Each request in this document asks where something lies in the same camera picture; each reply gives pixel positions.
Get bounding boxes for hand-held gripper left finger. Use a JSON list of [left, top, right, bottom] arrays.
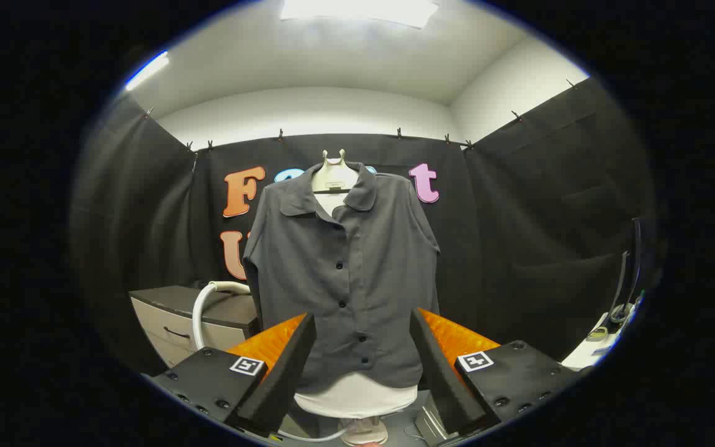
[[150, 312, 317, 438]]

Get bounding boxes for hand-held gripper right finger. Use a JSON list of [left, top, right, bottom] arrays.
[[408, 307, 582, 438]]

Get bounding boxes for white garment steamer hose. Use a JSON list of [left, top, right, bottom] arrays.
[[192, 281, 253, 351]]

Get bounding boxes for dark grey button shirt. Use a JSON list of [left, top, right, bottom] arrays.
[[243, 161, 442, 396]]

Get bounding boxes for white garment board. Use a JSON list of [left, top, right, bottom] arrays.
[[294, 371, 418, 420]]

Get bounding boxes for steamer stand base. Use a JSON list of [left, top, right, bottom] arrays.
[[339, 417, 389, 446]]

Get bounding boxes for grey box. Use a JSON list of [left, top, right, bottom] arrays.
[[415, 394, 457, 446]]

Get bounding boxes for grey top drawer cabinet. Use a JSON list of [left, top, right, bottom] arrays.
[[129, 284, 262, 368]]

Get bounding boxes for white table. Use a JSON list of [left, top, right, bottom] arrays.
[[561, 297, 641, 371]]

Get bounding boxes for black backdrop cloth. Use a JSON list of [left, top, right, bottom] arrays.
[[71, 78, 659, 376]]

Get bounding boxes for row of backdrop clips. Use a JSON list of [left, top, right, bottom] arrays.
[[143, 78, 578, 153]]

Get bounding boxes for narrow ceiling light panel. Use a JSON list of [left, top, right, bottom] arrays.
[[125, 51, 170, 92]]

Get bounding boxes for large ceiling light panel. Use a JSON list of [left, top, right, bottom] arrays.
[[280, 0, 440, 29]]

